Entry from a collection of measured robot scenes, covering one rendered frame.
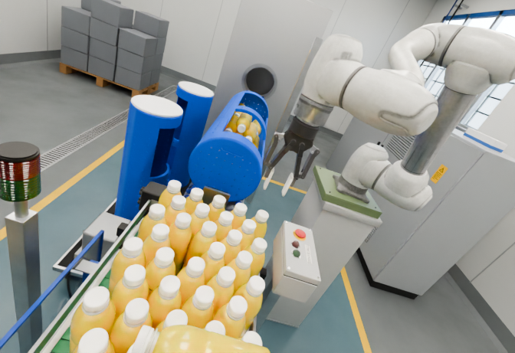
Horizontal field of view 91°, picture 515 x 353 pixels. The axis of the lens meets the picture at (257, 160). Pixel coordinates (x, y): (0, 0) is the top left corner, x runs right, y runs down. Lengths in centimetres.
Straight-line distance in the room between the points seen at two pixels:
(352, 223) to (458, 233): 130
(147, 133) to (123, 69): 307
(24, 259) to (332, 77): 79
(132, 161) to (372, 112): 134
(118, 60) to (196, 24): 222
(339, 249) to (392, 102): 110
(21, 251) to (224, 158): 59
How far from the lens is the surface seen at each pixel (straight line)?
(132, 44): 439
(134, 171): 165
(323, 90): 62
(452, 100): 111
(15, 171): 62
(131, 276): 60
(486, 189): 242
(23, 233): 74
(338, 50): 62
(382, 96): 56
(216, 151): 94
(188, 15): 621
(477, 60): 105
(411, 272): 274
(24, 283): 87
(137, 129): 152
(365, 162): 134
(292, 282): 75
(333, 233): 145
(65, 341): 78
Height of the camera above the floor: 159
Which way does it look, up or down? 26 degrees down
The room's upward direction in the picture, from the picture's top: 23 degrees clockwise
